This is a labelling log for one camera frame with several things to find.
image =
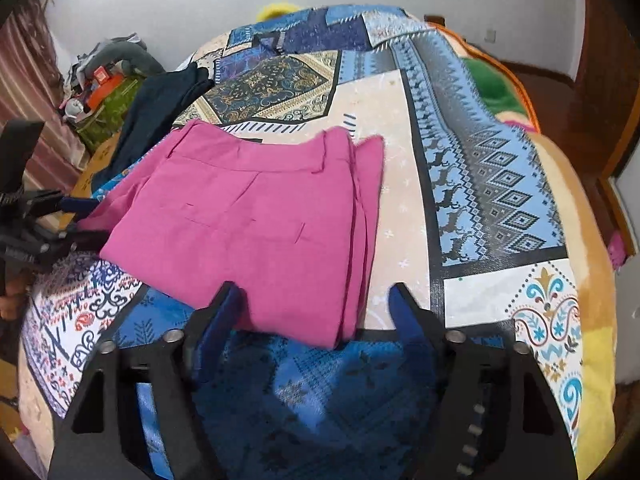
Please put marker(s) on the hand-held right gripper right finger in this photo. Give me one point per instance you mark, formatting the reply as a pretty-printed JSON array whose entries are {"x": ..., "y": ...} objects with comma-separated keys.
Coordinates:
[{"x": 402, "y": 310}]

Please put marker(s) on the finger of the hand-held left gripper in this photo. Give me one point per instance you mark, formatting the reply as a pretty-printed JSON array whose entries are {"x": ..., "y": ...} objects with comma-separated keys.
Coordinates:
[
  {"x": 80, "y": 242},
  {"x": 75, "y": 205}
]

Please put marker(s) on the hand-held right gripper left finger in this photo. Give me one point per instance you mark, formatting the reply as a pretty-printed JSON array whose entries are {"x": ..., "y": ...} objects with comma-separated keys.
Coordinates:
[{"x": 220, "y": 320}]

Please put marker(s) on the pink pants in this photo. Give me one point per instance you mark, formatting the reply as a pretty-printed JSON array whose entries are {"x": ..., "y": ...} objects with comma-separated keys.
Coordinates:
[{"x": 250, "y": 230}]

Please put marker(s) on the black pants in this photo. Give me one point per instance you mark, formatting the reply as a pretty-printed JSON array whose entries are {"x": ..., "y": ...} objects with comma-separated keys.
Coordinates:
[{"x": 150, "y": 105}]

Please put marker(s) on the person's left hand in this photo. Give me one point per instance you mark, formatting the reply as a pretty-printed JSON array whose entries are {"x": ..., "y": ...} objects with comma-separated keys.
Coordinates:
[{"x": 9, "y": 300}]

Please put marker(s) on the wooden lap table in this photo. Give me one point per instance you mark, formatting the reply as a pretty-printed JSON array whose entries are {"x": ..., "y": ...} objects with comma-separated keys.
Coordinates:
[{"x": 97, "y": 165}]

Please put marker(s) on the pile of mixed clothes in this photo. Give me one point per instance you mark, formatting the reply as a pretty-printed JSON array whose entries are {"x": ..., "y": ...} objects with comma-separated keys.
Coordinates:
[{"x": 75, "y": 105}]

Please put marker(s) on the orange box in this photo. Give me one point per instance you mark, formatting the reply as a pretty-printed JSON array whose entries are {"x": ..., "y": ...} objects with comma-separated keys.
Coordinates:
[{"x": 102, "y": 82}]

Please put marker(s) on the brown striped curtain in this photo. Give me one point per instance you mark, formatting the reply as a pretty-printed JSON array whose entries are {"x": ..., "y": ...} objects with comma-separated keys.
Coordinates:
[{"x": 30, "y": 85}]

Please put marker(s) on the grey tube pillow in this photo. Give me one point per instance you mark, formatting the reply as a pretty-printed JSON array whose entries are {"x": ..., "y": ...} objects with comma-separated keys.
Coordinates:
[{"x": 125, "y": 55}]

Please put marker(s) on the blue patchwork patterned blanket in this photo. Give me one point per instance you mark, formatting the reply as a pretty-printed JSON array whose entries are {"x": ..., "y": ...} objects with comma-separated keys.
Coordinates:
[{"x": 475, "y": 160}]

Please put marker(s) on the yellow orange plush blanket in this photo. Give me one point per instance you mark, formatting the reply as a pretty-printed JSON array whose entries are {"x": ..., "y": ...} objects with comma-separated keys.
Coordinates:
[{"x": 595, "y": 270}]

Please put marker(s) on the pink slipper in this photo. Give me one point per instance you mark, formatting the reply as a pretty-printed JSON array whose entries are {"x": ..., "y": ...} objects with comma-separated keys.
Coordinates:
[{"x": 618, "y": 249}]

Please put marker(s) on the white wall socket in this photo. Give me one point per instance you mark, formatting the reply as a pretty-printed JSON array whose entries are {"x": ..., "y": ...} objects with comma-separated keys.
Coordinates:
[{"x": 491, "y": 36}]

